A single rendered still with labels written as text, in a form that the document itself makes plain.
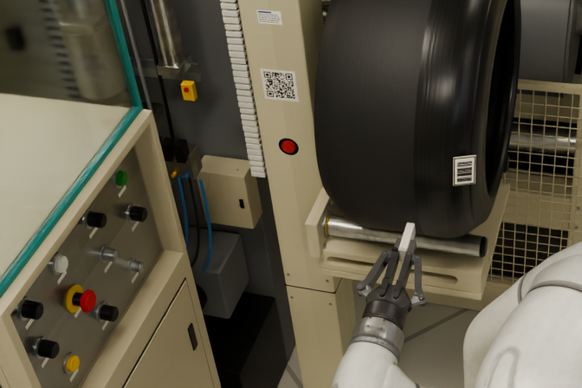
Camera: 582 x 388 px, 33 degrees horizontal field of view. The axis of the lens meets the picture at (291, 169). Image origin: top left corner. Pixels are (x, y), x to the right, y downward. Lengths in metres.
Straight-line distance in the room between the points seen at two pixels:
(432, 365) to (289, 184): 1.03
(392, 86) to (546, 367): 0.76
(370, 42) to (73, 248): 0.65
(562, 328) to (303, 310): 1.40
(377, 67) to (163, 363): 0.81
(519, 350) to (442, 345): 1.96
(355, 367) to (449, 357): 1.40
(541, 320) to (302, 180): 1.10
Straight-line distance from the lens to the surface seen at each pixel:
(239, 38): 1.99
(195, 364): 2.29
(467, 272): 2.06
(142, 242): 2.05
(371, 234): 2.09
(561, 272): 1.20
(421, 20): 1.74
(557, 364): 1.10
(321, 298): 2.40
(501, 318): 1.34
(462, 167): 1.75
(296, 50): 1.94
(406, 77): 1.71
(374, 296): 1.78
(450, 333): 3.10
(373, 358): 1.66
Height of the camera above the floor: 2.33
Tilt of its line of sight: 39 degrees down
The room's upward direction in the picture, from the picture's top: 8 degrees counter-clockwise
